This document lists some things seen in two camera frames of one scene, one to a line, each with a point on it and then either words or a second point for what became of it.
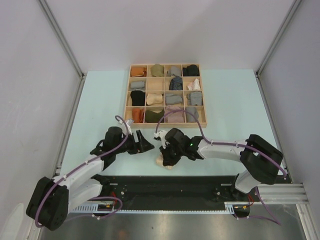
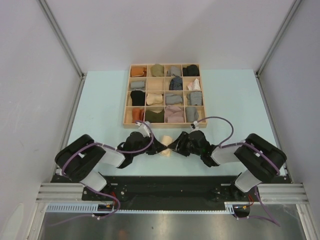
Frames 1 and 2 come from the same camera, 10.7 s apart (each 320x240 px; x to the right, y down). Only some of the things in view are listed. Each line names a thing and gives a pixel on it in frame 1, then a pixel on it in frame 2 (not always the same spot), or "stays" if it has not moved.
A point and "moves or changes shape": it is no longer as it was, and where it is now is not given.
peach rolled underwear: (152, 99) stays
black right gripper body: (173, 154) -> (186, 148)
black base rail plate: (167, 192) stays
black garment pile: (138, 98) stays
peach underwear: (159, 161) moves or changes shape
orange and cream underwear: (138, 115) stays
